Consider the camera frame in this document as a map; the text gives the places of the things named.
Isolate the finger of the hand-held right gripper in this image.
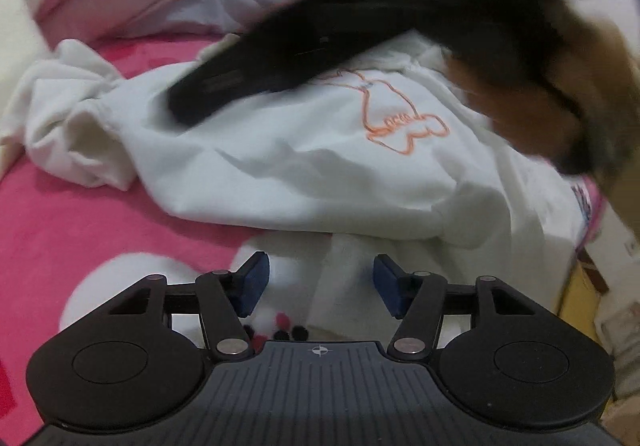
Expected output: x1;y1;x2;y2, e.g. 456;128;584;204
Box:
167;0;351;126

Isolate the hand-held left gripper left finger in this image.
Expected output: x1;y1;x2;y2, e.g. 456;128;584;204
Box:
107;251;271;359

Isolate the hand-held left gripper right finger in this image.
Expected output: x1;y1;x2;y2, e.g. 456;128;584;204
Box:
373;253;543;359

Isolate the white sweatshirt orange bear outline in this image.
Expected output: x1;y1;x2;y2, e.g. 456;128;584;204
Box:
0;34;596;327

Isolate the person's right hand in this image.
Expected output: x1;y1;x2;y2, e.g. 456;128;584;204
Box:
445;57;586;162

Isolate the pink floral bed blanket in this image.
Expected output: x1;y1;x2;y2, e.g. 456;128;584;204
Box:
0;36;451;427

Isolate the cardboard box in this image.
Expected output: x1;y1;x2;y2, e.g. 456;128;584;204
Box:
560;196;640;402

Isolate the white folded fleece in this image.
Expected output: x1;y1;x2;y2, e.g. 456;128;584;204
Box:
0;0;51;167

